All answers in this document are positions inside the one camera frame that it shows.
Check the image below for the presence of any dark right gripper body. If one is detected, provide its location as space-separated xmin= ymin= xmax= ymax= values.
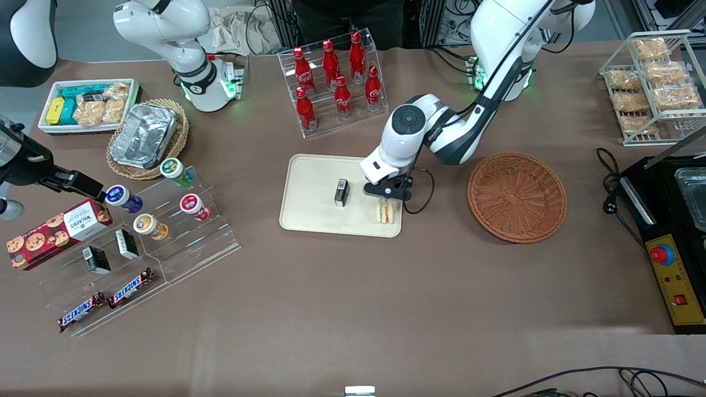
xmin=0 ymin=116 xmax=55 ymax=187

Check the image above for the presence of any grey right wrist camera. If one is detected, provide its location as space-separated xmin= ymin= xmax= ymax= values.
xmin=0 ymin=198 xmax=26 ymax=221

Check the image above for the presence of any clear acrylic stepped stand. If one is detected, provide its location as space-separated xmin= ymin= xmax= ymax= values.
xmin=41 ymin=198 xmax=169 ymax=338
xmin=132 ymin=165 xmax=242 ymax=285

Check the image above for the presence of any black cable bundle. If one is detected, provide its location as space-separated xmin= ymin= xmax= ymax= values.
xmin=436 ymin=0 xmax=476 ymax=47

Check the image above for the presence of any black floor cable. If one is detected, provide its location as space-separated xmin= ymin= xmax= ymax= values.
xmin=491 ymin=366 xmax=706 ymax=397

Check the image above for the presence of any grey metal lever bar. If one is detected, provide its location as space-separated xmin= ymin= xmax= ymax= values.
xmin=644 ymin=127 xmax=706 ymax=169

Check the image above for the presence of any oval tan wicker basket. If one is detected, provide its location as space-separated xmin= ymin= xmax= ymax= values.
xmin=106 ymin=99 xmax=190 ymax=181

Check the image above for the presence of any black sealing machine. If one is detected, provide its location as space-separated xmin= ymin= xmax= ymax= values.
xmin=618 ymin=156 xmax=706 ymax=335

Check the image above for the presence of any red emergency stop button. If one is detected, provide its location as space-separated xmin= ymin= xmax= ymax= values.
xmin=650 ymin=243 xmax=676 ymax=266

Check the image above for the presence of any yellow control panel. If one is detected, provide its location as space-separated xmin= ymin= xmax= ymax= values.
xmin=645 ymin=234 xmax=706 ymax=327

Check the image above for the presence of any clear acrylic bottle rack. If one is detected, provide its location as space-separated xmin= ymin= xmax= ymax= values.
xmin=277 ymin=28 xmax=390 ymax=139

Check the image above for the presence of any clear metal machine tray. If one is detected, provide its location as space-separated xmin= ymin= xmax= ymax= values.
xmin=674 ymin=167 xmax=706 ymax=232

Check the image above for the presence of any Snickers bar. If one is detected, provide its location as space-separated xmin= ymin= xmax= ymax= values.
xmin=58 ymin=292 xmax=108 ymax=333
xmin=108 ymin=268 xmax=156 ymax=309

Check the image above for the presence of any crumpled beige cloth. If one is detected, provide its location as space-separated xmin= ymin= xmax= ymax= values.
xmin=199 ymin=6 xmax=282 ymax=56

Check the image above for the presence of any orange lidded can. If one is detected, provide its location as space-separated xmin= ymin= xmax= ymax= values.
xmin=133 ymin=213 xmax=169 ymax=241

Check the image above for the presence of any black power cable with plug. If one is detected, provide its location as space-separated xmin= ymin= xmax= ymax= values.
xmin=596 ymin=147 xmax=649 ymax=250

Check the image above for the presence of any white wire rack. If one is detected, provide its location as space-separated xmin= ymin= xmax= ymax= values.
xmin=599 ymin=29 xmax=706 ymax=147

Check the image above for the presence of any white plastic bin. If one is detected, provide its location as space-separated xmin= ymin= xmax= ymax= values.
xmin=38 ymin=78 xmax=142 ymax=136

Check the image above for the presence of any beige plastic tray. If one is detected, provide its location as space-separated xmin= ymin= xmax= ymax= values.
xmin=279 ymin=154 xmax=404 ymax=238

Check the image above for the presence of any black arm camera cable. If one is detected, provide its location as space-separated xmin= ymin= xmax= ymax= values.
xmin=403 ymin=0 xmax=585 ymax=216

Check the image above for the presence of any green lidded can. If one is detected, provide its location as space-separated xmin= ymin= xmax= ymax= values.
xmin=160 ymin=158 xmax=195 ymax=188

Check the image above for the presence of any red lidded can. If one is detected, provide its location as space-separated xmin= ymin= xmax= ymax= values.
xmin=179 ymin=194 xmax=211 ymax=222

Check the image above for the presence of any red Walkers cookie box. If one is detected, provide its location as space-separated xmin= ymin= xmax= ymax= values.
xmin=7 ymin=198 xmax=113 ymax=271

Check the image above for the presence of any yellow box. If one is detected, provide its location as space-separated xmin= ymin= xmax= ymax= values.
xmin=46 ymin=97 xmax=66 ymax=126

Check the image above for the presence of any red cola bottle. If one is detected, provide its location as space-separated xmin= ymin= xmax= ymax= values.
xmin=292 ymin=47 xmax=317 ymax=96
xmin=334 ymin=74 xmax=353 ymax=120
xmin=349 ymin=31 xmax=367 ymax=83
xmin=365 ymin=65 xmax=383 ymax=111
xmin=295 ymin=87 xmax=318 ymax=132
xmin=322 ymin=39 xmax=341 ymax=89

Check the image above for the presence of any bagged cracker packet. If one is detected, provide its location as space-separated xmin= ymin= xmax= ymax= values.
xmin=643 ymin=61 xmax=688 ymax=85
xmin=608 ymin=70 xmax=644 ymax=92
xmin=651 ymin=84 xmax=703 ymax=111
xmin=613 ymin=91 xmax=651 ymax=114
xmin=632 ymin=37 xmax=670 ymax=61
xmin=620 ymin=115 xmax=660 ymax=136

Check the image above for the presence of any aluminium foil tray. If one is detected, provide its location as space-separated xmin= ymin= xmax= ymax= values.
xmin=110 ymin=103 xmax=178 ymax=170

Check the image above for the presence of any blue lidded can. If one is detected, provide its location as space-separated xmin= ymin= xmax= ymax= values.
xmin=105 ymin=185 xmax=144 ymax=214

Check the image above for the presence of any round brown wicker basket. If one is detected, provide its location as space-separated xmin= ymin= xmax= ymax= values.
xmin=467 ymin=152 xmax=568 ymax=244

